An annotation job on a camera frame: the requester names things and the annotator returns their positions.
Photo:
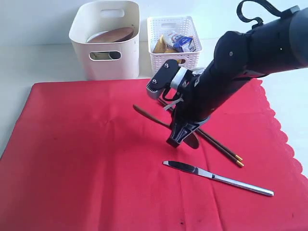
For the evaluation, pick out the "stainless steel cup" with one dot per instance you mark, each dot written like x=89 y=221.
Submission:
x=114 y=55

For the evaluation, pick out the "blue white milk carton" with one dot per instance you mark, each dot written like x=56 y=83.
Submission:
x=179 y=42

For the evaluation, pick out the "silver table knife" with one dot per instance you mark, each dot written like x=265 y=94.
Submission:
x=206 y=174

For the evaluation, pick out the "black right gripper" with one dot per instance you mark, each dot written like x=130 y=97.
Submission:
x=201 y=96

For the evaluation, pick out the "cream plastic bin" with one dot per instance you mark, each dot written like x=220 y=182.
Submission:
x=98 y=16

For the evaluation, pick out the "red tablecloth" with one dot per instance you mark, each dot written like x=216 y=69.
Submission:
x=81 y=159

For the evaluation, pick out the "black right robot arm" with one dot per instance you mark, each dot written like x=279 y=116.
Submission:
x=278 y=46

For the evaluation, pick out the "pale green ceramic bowl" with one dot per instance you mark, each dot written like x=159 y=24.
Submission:
x=97 y=38

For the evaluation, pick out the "yellow lemon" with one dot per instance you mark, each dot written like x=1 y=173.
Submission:
x=180 y=61

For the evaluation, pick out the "yellow cheese wedge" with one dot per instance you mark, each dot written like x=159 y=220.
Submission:
x=161 y=46

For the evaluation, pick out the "brown wooden spoon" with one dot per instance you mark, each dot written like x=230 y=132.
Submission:
x=191 y=140

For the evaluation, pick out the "white perforated plastic basket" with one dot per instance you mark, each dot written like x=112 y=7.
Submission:
x=183 y=25

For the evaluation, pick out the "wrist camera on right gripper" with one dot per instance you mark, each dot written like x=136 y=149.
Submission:
x=171 y=76

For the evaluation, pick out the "brown wooden plate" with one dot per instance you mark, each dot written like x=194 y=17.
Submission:
x=119 y=35

